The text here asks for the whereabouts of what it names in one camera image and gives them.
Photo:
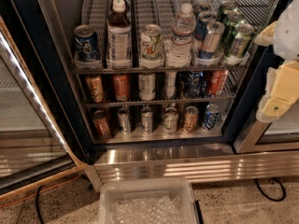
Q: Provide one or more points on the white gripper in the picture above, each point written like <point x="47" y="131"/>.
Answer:
<point x="290" y="36"/>

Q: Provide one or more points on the green white 7up can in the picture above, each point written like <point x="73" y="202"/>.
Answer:
<point x="151" y="44"/>

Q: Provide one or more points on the front green can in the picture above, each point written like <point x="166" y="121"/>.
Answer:
<point x="239" y="40"/>

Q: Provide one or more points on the middle green can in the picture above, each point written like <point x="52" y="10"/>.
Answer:
<point x="232" y="19"/>

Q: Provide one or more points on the red can middle shelf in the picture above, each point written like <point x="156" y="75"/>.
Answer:
<point x="215" y="81"/>

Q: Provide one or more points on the front silver blue energy can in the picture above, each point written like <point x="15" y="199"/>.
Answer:
<point x="214" y="32"/>

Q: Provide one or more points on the rear green can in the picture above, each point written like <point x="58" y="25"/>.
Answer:
<point x="225" y="8"/>

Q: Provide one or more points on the blue can bottom shelf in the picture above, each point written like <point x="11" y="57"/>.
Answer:
<point x="211" y="114"/>

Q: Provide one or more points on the blue can shelf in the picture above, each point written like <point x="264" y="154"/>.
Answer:
<point x="193" y="84"/>
<point x="211" y="114"/>

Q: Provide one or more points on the middle blue energy can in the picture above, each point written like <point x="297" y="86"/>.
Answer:
<point x="202" y="20"/>

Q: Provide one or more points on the blue can middle shelf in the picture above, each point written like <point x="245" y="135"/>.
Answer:
<point x="193" y="84"/>

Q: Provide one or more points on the rear blue energy can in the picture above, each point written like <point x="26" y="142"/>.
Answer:
<point x="200" y="7"/>

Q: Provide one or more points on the tan can bottom shelf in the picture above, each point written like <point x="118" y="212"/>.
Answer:
<point x="190" y="119"/>

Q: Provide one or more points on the tan can shelf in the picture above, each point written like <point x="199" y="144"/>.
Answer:
<point x="95" y="88"/>
<point x="190" y="119"/>

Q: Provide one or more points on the silver slim can middle shelf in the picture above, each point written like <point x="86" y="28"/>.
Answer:
<point x="170" y="84"/>

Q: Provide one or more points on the white green can bottom shelf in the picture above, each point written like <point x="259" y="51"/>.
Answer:
<point x="170" y="120"/>

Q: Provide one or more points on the white can middle shelf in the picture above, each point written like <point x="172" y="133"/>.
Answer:
<point x="146" y="86"/>

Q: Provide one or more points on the stainless steel fridge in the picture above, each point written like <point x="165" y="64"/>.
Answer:
<point x="238" y="147"/>

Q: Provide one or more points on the silver can bottom shelf centre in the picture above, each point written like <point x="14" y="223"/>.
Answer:
<point x="146" y="120"/>

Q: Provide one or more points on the orange can middle shelf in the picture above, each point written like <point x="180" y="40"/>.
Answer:
<point x="121" y="87"/>

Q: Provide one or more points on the silver can bottom shelf left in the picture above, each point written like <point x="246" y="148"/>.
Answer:
<point x="124" y="120"/>

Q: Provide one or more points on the tan can middle shelf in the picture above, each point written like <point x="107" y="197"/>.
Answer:
<point x="95" y="88"/>

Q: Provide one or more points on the copper can bottom shelf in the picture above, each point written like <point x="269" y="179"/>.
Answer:
<point x="100" y="122"/>

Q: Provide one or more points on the blue pepsi can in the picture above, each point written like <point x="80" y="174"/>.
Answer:
<point x="86" y="43"/>

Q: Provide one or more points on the open glass fridge door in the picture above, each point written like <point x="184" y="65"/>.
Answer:
<point x="33" y="150"/>

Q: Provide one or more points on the clear water bottle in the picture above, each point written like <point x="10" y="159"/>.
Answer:
<point x="180" y="44"/>

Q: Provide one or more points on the front tea bottle white cap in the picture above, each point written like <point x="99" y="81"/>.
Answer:
<point x="119" y="33"/>

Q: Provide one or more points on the clear plastic bin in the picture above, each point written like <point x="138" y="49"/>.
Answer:
<point x="148" y="201"/>

